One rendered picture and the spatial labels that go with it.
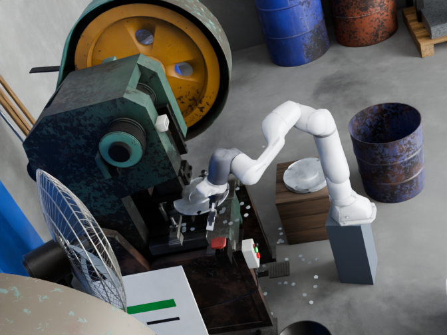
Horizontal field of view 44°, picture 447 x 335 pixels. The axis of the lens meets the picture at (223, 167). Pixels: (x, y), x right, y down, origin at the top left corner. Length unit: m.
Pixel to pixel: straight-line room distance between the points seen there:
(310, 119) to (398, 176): 1.17
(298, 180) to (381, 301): 0.82
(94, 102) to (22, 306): 1.25
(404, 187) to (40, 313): 2.64
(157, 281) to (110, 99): 0.99
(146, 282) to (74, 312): 1.61
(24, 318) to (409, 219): 2.62
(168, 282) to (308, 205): 0.95
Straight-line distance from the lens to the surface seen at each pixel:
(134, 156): 2.25
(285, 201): 3.20
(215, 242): 2.49
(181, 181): 2.62
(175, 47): 2.73
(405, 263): 3.21
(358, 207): 2.78
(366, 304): 3.06
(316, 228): 3.34
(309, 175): 3.28
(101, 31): 2.74
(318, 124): 2.36
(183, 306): 2.87
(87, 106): 2.31
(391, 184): 3.44
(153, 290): 2.83
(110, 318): 1.25
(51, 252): 1.86
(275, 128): 2.27
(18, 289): 1.24
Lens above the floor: 2.41
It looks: 35 degrees down
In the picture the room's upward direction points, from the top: 21 degrees counter-clockwise
